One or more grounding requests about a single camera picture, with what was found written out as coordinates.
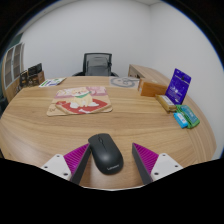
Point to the purple product card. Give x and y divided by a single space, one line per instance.
178 86

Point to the white leaflet with green print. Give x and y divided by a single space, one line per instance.
52 82

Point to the small blue box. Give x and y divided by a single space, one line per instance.
180 120

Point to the orange-brown cardboard box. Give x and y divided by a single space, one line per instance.
152 88

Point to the dark brown carton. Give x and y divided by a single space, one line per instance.
23 79

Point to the black carton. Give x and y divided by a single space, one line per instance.
34 70

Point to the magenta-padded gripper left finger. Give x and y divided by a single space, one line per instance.
76 158

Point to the black mesh office chair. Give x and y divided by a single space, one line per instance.
97 55

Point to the black computer mouse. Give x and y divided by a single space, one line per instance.
106 154

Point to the dog print mouse pad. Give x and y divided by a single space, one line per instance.
78 101

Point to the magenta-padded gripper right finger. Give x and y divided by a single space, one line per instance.
146 159

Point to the tan long box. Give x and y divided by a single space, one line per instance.
165 102

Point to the wooden side desk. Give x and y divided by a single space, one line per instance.
146 71

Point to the green flat box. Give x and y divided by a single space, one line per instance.
190 115

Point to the grey backpack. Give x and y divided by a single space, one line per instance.
97 66

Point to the wooden shelf unit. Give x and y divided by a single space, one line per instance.
11 66

